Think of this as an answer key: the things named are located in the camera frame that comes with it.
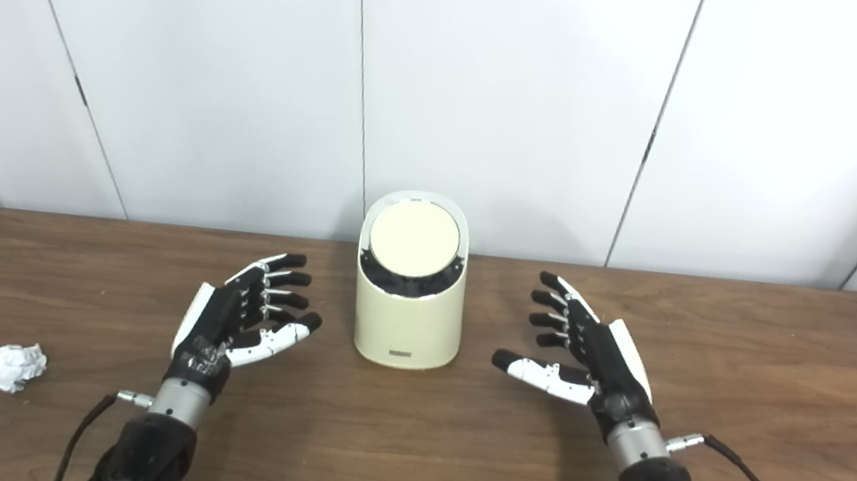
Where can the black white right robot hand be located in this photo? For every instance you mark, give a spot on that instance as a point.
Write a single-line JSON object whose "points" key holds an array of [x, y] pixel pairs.
{"points": [[612, 366]]}

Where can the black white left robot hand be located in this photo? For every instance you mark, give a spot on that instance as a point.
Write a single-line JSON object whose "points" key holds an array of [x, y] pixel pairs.
{"points": [[213, 321]]}

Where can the cream-colored round bin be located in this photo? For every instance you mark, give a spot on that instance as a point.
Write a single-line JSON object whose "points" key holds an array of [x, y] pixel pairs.
{"points": [[406, 327]]}

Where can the white paper ball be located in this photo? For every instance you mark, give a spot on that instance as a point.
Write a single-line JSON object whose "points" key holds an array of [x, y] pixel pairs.
{"points": [[14, 368]]}

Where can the cream round bin lid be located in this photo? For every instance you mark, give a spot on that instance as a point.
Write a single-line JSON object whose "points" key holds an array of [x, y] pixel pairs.
{"points": [[414, 237]]}

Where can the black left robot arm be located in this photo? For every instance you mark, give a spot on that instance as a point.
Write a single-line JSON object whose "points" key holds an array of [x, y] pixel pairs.
{"points": [[154, 451]]}

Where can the black bin liner bag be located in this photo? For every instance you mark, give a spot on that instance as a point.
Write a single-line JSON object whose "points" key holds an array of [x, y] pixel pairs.
{"points": [[399, 284]]}

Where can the black wall panel hinge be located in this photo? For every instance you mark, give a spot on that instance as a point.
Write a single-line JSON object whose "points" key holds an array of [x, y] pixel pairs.
{"points": [[81, 90], [649, 146]]}

